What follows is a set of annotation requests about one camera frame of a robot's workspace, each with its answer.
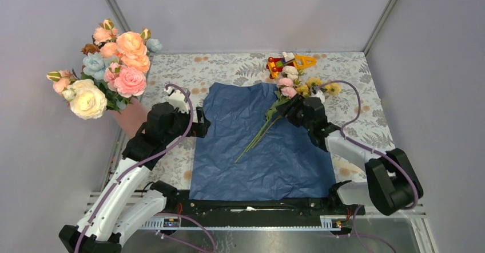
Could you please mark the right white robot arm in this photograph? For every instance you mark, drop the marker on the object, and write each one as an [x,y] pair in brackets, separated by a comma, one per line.
[391,183]

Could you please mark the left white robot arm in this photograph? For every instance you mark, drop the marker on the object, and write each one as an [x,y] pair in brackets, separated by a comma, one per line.
[108,224]

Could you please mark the floral patterned table mat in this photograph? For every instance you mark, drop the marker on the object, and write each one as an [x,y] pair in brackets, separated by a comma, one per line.
[357,107]

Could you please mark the pink ceramic vase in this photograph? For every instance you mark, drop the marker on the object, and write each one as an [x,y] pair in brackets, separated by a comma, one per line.
[131,118]

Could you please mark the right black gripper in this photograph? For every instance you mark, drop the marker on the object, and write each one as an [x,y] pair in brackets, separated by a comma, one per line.
[295,102]

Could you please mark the pink rose stem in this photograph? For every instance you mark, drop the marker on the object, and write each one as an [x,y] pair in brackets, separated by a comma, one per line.
[123,83]

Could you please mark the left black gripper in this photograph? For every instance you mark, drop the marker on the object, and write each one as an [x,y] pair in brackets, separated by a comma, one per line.
[199,128]

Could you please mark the flowers in vase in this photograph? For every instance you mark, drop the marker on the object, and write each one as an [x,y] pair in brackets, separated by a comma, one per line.
[84,92]

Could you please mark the colourful toy block car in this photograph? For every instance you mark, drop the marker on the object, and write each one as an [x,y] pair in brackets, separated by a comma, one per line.
[275,64]

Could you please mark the blue paper bouquet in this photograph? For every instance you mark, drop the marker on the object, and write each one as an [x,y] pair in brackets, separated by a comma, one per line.
[250,153]

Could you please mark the white slotted cable duct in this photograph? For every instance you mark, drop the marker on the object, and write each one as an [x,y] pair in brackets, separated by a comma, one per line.
[250,222]

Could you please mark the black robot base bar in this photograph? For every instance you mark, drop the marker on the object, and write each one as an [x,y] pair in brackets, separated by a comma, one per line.
[178,202]

